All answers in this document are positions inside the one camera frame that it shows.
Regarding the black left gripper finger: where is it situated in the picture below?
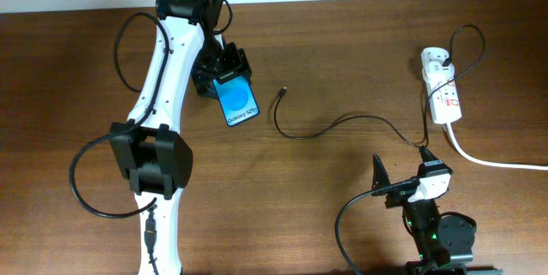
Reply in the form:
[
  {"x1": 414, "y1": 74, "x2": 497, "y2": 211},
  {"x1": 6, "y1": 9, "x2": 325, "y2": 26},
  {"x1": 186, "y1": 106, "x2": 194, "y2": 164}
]
[
  {"x1": 238, "y1": 50, "x2": 252, "y2": 85},
  {"x1": 192, "y1": 75, "x2": 218, "y2": 99}
]

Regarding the black USB charging cable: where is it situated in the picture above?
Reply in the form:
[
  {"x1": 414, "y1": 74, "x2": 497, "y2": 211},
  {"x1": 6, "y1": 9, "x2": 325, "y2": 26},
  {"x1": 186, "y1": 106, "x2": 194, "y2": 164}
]
[{"x1": 272, "y1": 24, "x2": 486, "y2": 148}]

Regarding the blue screen Galaxy smartphone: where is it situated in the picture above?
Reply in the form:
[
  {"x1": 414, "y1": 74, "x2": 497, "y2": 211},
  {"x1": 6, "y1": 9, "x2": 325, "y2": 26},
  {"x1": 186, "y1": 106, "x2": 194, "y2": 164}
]
[{"x1": 213, "y1": 76, "x2": 260, "y2": 127}]

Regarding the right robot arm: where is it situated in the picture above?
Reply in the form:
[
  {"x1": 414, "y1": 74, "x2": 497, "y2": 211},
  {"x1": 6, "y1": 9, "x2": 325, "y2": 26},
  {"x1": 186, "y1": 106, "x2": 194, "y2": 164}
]
[{"x1": 372, "y1": 146, "x2": 477, "y2": 274}]

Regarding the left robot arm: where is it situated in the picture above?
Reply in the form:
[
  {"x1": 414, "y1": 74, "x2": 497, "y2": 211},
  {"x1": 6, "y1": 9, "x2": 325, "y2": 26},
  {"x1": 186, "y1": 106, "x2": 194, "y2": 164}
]
[{"x1": 110, "y1": 0, "x2": 260, "y2": 274}]

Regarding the white USB charger plug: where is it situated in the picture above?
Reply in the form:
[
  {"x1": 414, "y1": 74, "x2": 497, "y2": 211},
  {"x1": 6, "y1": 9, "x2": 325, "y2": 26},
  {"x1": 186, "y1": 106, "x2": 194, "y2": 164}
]
[{"x1": 422, "y1": 62, "x2": 455, "y2": 83}]

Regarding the white power strip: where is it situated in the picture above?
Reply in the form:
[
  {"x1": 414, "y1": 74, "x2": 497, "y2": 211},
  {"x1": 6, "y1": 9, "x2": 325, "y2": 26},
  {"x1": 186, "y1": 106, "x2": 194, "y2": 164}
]
[{"x1": 420, "y1": 47, "x2": 462, "y2": 124}]

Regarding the black right camera cable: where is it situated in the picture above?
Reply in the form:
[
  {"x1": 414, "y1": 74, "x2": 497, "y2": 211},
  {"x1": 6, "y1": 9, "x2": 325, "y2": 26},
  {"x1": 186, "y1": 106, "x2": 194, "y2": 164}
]
[{"x1": 334, "y1": 178, "x2": 419, "y2": 275}]

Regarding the black camera cable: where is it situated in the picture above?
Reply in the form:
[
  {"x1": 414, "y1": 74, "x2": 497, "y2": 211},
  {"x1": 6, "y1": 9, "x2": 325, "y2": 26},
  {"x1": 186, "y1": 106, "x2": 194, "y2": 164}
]
[
  {"x1": 334, "y1": 178, "x2": 419, "y2": 275},
  {"x1": 68, "y1": 0, "x2": 235, "y2": 275}
]

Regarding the black left camera cable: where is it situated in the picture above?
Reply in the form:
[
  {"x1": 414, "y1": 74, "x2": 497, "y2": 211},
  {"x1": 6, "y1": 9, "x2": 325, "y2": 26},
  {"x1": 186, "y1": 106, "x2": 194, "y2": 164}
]
[{"x1": 68, "y1": 0, "x2": 235, "y2": 275}]

